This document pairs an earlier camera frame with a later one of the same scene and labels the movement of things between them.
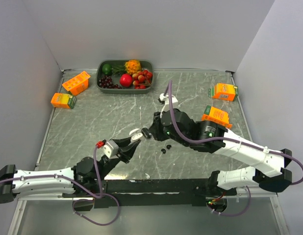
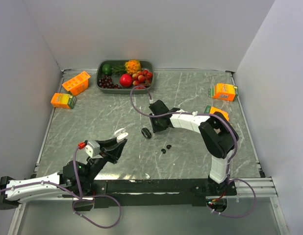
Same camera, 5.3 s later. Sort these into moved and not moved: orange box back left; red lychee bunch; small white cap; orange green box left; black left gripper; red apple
Moved: small white cap; black left gripper
Not moved: red apple; red lychee bunch; orange green box left; orange box back left
